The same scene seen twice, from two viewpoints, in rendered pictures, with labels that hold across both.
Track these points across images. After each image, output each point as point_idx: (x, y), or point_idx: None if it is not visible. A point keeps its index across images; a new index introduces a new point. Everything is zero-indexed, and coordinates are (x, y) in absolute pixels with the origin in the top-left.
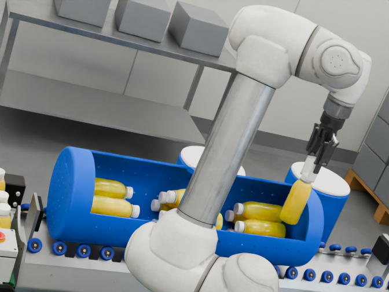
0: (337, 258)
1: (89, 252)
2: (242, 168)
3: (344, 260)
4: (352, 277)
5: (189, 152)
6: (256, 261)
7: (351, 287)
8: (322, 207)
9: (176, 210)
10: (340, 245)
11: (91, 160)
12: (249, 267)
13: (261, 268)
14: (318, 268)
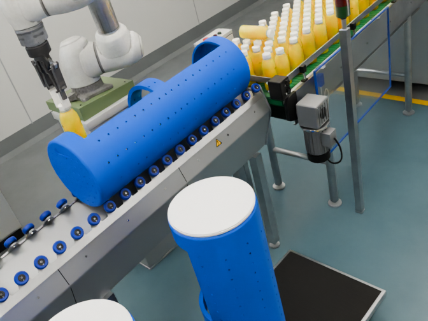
0: (37, 271)
1: None
2: (179, 228)
3: (30, 275)
4: (19, 258)
5: (242, 191)
6: (71, 39)
7: (20, 241)
8: (49, 141)
9: (119, 24)
10: (35, 258)
11: (205, 41)
12: (72, 36)
13: (67, 39)
14: (57, 236)
